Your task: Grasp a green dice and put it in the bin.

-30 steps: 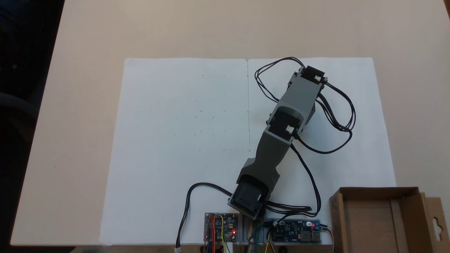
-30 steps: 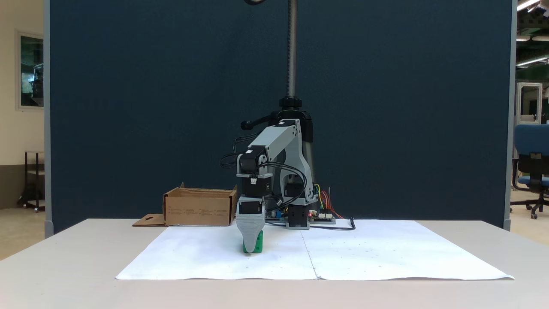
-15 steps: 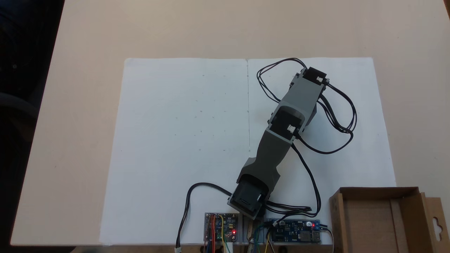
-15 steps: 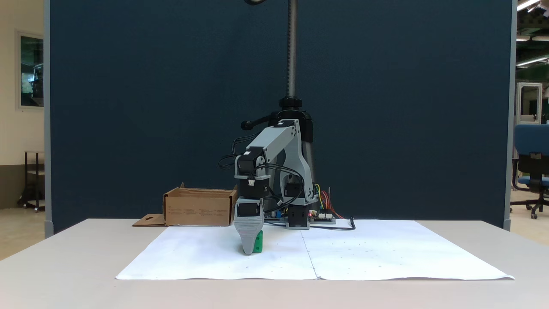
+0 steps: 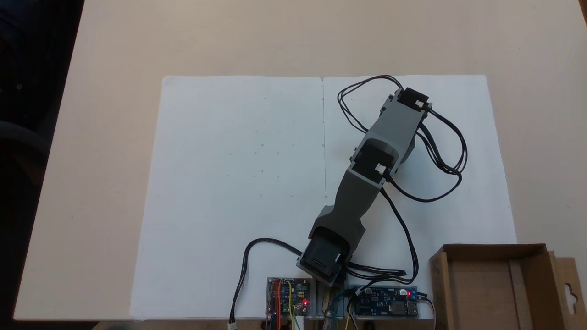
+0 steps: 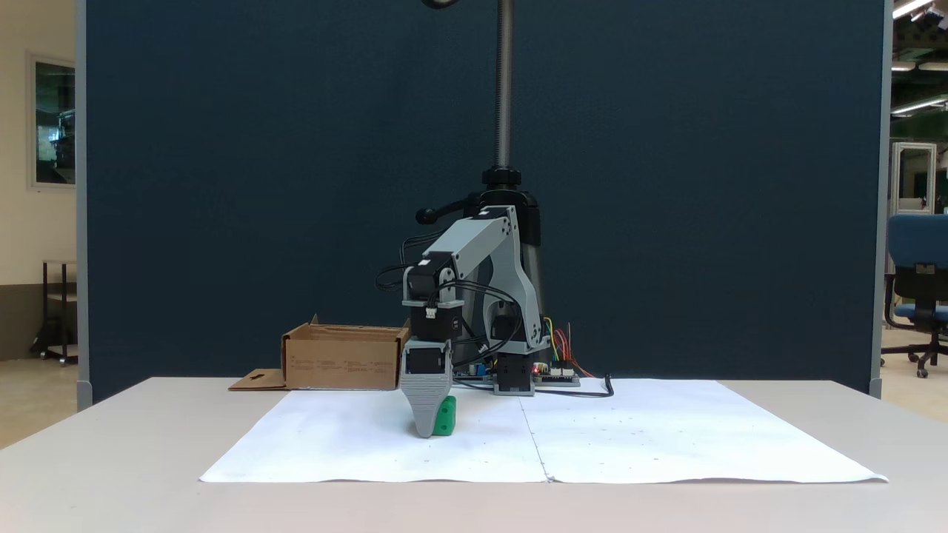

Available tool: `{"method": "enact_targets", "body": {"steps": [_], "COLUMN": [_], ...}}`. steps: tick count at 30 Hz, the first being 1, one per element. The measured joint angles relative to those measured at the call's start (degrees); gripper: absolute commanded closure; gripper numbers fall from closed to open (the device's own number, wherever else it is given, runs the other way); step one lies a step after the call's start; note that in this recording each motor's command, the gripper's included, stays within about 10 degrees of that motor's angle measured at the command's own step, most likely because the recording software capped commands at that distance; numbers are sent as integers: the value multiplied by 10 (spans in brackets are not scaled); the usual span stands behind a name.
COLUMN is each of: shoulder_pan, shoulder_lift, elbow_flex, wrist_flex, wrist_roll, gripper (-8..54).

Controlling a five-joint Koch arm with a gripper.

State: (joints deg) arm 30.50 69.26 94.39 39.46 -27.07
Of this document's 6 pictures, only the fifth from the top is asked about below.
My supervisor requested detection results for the small circuit board red LED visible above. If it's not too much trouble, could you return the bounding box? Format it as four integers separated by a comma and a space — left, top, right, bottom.
266, 277, 312, 318

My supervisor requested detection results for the blue circuit board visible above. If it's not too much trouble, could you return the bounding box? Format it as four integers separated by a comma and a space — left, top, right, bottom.
350, 285, 421, 318

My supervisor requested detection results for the brown cardboard box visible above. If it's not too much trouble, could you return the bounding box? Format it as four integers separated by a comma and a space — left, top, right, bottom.
430, 243, 582, 330

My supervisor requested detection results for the dark chair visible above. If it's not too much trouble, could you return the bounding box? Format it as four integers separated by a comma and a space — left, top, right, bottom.
0, 121, 50, 160

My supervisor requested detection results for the black servo cable loop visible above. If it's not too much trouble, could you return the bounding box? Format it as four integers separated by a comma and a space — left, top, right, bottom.
414, 109, 469, 203
337, 75, 405, 134

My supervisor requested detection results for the black cable white connector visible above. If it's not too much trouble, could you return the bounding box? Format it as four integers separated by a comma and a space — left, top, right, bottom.
228, 237, 304, 330

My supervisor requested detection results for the yellow jumper wire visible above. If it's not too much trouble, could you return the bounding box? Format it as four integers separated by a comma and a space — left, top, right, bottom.
284, 280, 304, 330

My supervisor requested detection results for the red jumper wire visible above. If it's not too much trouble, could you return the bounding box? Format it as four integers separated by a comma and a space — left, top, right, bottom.
274, 280, 282, 330

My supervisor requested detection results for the black servo cable bundle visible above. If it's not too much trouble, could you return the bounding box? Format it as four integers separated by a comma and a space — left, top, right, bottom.
345, 187, 419, 286

